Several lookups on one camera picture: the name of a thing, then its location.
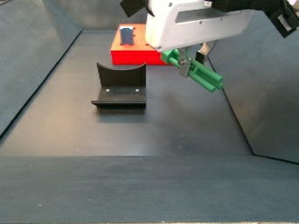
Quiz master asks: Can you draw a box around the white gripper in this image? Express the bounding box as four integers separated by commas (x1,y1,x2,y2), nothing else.
144,0,254,78

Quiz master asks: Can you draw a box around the green three prong object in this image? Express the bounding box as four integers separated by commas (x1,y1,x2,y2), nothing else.
162,49,223,93

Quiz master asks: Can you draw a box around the red peg board block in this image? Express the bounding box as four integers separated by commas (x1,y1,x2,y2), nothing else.
110,24,166,66

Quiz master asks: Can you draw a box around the black curved fixture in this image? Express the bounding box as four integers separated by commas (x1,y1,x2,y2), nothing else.
91,64,146,109

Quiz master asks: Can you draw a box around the light blue notched peg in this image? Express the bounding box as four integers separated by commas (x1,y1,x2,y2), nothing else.
120,26,134,46

